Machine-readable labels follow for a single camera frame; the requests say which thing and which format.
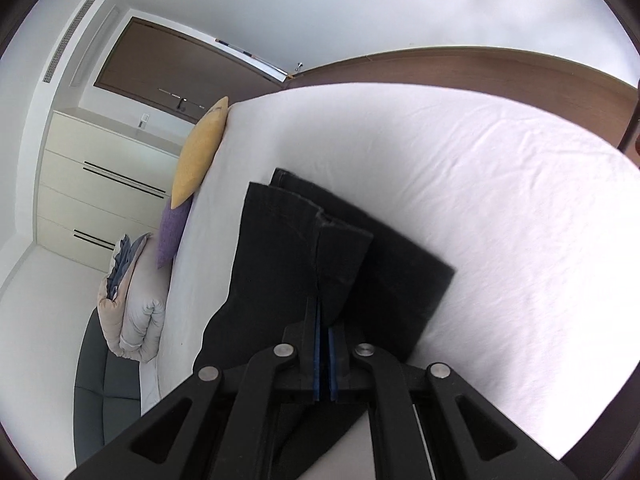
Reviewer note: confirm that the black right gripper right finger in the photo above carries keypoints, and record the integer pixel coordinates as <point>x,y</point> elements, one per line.
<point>339,357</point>

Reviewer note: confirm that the yellow cushion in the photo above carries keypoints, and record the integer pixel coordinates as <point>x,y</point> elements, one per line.
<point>198,152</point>

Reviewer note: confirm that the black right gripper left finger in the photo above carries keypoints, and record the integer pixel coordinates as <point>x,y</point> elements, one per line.
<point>305,337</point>

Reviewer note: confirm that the purple cushion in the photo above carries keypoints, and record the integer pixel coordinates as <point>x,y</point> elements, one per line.
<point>170,232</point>

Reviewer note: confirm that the folded beige white duvet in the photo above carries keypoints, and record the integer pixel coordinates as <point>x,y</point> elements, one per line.
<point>133,322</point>

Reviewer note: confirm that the ceiling air vent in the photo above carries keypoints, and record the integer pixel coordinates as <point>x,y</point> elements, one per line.
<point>56,57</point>

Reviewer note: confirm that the folded blue grey cloth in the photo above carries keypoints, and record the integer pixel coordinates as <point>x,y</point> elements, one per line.
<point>125,252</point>

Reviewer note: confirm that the cream wardrobe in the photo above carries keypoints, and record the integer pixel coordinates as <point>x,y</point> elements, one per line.
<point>98,180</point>

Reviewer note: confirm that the dark grey sofa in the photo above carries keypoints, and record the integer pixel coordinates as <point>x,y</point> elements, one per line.
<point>107,398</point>

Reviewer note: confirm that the brown wooden headboard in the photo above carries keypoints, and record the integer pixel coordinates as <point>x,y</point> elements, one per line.
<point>596,101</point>

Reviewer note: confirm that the black denim pants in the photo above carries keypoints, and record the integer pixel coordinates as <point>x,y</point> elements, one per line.
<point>299,242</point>

